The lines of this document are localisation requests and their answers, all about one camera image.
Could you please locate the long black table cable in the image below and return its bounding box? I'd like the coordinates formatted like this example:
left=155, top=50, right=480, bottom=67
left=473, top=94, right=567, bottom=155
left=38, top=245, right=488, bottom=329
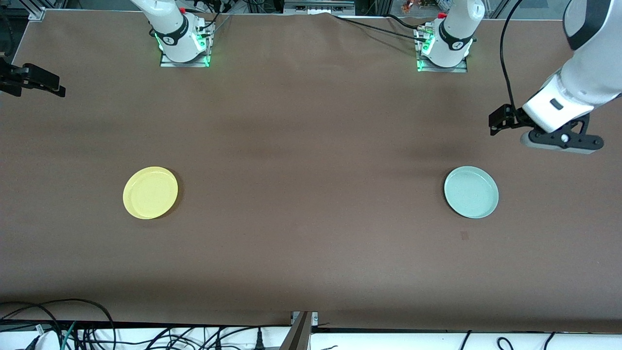
left=332, top=15, right=428, bottom=38

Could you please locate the aluminium frame profile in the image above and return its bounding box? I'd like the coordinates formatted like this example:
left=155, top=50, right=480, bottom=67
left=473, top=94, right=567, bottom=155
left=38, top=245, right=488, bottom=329
left=279, top=311, right=319, bottom=350

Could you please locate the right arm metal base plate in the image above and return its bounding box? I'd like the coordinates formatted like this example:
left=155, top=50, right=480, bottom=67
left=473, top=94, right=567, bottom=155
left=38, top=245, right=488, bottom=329
left=159, top=22, right=212, bottom=68

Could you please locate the green cable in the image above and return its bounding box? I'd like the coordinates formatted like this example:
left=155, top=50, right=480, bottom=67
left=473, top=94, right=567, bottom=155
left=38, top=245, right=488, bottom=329
left=60, top=321, right=77, bottom=350

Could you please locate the short black table cable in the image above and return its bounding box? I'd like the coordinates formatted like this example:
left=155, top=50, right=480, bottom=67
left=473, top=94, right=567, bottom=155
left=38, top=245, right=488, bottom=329
left=386, top=14, right=424, bottom=29

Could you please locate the yellow plate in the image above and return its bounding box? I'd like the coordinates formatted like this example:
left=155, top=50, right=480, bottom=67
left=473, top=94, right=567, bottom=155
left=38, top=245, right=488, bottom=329
left=122, top=166, right=179, bottom=220

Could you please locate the grey metal background device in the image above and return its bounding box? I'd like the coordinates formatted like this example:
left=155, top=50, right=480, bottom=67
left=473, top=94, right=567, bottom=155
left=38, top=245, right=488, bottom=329
left=283, top=0, right=356, bottom=15

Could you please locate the large looping black cable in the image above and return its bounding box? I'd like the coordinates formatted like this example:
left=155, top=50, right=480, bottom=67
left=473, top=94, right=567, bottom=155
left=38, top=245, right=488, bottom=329
left=0, top=298, right=116, bottom=350

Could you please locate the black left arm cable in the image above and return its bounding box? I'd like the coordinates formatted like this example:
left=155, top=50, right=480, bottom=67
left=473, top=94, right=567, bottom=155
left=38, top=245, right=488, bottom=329
left=500, top=0, right=526, bottom=115

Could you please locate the pale green plate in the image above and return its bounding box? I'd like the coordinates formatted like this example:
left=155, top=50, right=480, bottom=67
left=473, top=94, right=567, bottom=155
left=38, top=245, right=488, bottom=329
left=444, top=166, right=500, bottom=219

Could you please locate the black left camera bracket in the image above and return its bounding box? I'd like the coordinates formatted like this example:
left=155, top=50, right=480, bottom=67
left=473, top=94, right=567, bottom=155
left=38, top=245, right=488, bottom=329
left=529, top=114, right=605, bottom=151

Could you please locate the brown table cover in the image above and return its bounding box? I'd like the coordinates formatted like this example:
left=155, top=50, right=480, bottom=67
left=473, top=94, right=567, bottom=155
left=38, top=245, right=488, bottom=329
left=0, top=9, right=622, bottom=334

